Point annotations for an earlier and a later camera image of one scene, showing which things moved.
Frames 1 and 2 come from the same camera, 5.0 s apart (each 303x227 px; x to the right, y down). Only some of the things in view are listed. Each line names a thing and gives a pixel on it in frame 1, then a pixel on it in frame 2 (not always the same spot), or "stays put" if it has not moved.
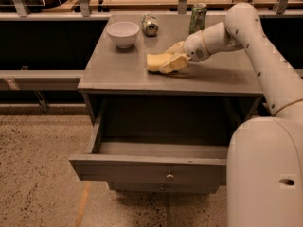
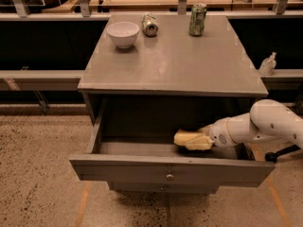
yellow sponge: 155,61 -> 183,137
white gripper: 194,48 -> 219,133
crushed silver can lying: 150,25 stays put
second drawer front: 166,187 stays put
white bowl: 123,32 stays put
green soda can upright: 197,22 stays put
